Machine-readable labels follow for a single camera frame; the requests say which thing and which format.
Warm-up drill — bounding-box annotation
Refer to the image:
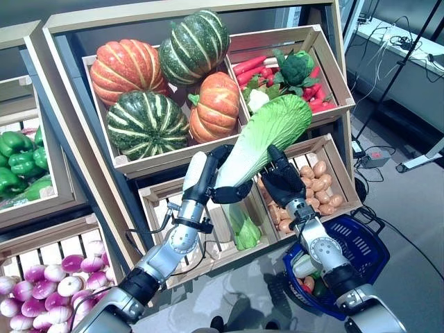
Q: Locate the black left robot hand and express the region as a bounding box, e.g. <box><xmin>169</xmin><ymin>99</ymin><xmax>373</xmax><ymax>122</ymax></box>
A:
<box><xmin>180</xmin><ymin>144</ymin><xmax>254</xmax><ymax>211</ymax></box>

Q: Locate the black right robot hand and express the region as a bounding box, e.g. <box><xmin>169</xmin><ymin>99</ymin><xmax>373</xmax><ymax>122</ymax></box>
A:
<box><xmin>259</xmin><ymin>144</ymin><xmax>308</xmax><ymax>210</ymax></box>

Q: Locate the blue plastic shopping basket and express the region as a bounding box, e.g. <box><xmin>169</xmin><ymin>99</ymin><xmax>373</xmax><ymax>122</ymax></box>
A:
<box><xmin>282</xmin><ymin>214</ymin><xmax>391</xmax><ymax>322</ymax></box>

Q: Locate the light wooden crate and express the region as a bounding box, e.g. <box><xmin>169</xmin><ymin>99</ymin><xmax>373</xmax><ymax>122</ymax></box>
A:
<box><xmin>225</xmin><ymin>24</ymin><xmax>355</xmax><ymax>123</ymax></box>
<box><xmin>81</xmin><ymin>44</ymin><xmax>250</xmax><ymax>175</ymax></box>
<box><xmin>0</xmin><ymin>214</ymin><xmax>128</xmax><ymax>333</ymax></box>
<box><xmin>137</xmin><ymin>175</ymin><xmax>278</xmax><ymax>289</ymax></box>
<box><xmin>0</xmin><ymin>74</ymin><xmax>89</xmax><ymax>223</ymax></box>
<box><xmin>255</xmin><ymin>133</ymin><xmax>364</xmax><ymax>242</ymax></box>

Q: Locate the small orange pumpkin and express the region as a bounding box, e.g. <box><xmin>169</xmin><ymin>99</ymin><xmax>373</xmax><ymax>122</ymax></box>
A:
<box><xmin>187</xmin><ymin>71</ymin><xmax>241</xmax><ymax>144</ymax></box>

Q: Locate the dark green striped pumpkin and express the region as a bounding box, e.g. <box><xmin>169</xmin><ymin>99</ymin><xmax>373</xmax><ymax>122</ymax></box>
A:
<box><xmin>158</xmin><ymin>9</ymin><xmax>230</xmax><ymax>87</ymax></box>
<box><xmin>105</xmin><ymin>90</ymin><xmax>190</xmax><ymax>161</ymax></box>

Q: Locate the black round object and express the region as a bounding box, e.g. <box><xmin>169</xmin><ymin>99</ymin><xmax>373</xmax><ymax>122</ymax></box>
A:
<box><xmin>353</xmin><ymin>176</ymin><xmax>369</xmax><ymax>204</ymax></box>

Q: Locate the white power adapter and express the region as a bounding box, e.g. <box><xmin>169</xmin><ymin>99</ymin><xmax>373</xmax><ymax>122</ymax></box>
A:
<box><xmin>350</xmin><ymin>138</ymin><xmax>366</xmax><ymax>157</ymax></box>

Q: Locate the red orange carrot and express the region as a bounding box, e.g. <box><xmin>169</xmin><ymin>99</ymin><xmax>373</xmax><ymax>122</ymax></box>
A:
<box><xmin>235</xmin><ymin>65</ymin><xmax>266</xmax><ymax>87</ymax></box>
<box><xmin>232</xmin><ymin>55</ymin><xmax>268</xmax><ymax>76</ymax></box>
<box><xmin>308</xmin><ymin>99</ymin><xmax>337</xmax><ymax>114</ymax></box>

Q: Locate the white cauliflower with leaves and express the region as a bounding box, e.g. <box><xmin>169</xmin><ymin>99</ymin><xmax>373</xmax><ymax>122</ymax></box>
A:
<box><xmin>242</xmin><ymin>88</ymin><xmax>271</xmax><ymax>114</ymax></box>

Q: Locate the grey box with red button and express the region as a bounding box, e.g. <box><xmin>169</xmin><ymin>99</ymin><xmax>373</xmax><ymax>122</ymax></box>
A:
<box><xmin>363</xmin><ymin>148</ymin><xmax>392</xmax><ymax>169</ymax></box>

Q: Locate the dark green broccoli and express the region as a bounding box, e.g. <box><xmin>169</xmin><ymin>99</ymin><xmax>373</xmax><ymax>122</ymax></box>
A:
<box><xmin>273</xmin><ymin>49</ymin><xmax>320</xmax><ymax>96</ymax></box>

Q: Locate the large orange pumpkin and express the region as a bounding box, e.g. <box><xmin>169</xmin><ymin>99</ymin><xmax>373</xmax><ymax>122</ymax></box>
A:
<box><xmin>89</xmin><ymin>38</ymin><xmax>167</xmax><ymax>107</ymax></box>

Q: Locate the white metal stand base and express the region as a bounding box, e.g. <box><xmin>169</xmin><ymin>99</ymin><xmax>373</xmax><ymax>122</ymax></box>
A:
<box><xmin>395</xmin><ymin>130</ymin><xmax>444</xmax><ymax>174</ymax></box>

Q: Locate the purple white onion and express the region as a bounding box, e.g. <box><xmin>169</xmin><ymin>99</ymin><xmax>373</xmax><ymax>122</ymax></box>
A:
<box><xmin>44</xmin><ymin>264</ymin><xmax>67</xmax><ymax>282</ymax></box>
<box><xmin>71</xmin><ymin>289</ymin><xmax>94</xmax><ymax>306</ymax></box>
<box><xmin>24</xmin><ymin>265</ymin><xmax>46</xmax><ymax>282</ymax></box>
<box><xmin>57</xmin><ymin>276</ymin><xmax>84</xmax><ymax>297</ymax></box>
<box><xmin>80</xmin><ymin>256</ymin><xmax>104</xmax><ymax>273</ymax></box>
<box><xmin>12</xmin><ymin>280</ymin><xmax>35</xmax><ymax>302</ymax></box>
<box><xmin>0</xmin><ymin>276</ymin><xmax>17</xmax><ymax>295</ymax></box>
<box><xmin>9</xmin><ymin>314</ymin><xmax>34</xmax><ymax>331</ymax></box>
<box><xmin>0</xmin><ymin>298</ymin><xmax>22</xmax><ymax>317</ymax></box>
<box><xmin>46</xmin><ymin>305</ymin><xmax>73</xmax><ymax>323</ymax></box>
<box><xmin>44</xmin><ymin>292</ymin><xmax>70</xmax><ymax>311</ymax></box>
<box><xmin>61</xmin><ymin>255</ymin><xmax>85</xmax><ymax>273</ymax></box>
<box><xmin>86</xmin><ymin>271</ymin><xmax>108</xmax><ymax>291</ymax></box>
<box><xmin>31</xmin><ymin>280</ymin><xmax>58</xmax><ymax>300</ymax></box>
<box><xmin>21</xmin><ymin>297</ymin><xmax>46</xmax><ymax>317</ymax></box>

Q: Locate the black tripod pole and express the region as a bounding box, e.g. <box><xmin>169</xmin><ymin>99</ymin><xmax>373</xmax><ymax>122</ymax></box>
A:
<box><xmin>354</xmin><ymin>0</ymin><xmax>444</xmax><ymax>139</ymax></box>

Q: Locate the wooden display rack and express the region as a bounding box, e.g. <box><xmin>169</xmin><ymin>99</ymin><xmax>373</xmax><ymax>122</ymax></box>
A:
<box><xmin>0</xmin><ymin>19</ymin><xmax>98</xmax><ymax>244</ymax></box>
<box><xmin>24</xmin><ymin>0</ymin><xmax>357</xmax><ymax>284</ymax></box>

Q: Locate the white window ledge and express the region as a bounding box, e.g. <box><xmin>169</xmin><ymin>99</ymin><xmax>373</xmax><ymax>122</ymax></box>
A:
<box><xmin>345</xmin><ymin>15</ymin><xmax>444</xmax><ymax>105</ymax></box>

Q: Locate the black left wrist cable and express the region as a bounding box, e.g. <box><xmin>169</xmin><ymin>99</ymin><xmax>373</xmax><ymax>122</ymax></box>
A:
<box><xmin>124</xmin><ymin>203</ymin><xmax>218</xmax><ymax>246</ymax></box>

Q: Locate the long black floor cable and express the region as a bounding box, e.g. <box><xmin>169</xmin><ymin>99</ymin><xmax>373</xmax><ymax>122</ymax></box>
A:
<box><xmin>376</xmin><ymin>216</ymin><xmax>444</xmax><ymax>278</ymax></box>

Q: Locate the black tangled cable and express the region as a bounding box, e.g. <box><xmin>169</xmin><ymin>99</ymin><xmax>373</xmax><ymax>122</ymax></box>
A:
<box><xmin>360</xmin><ymin>20</ymin><xmax>438</xmax><ymax>84</ymax></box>

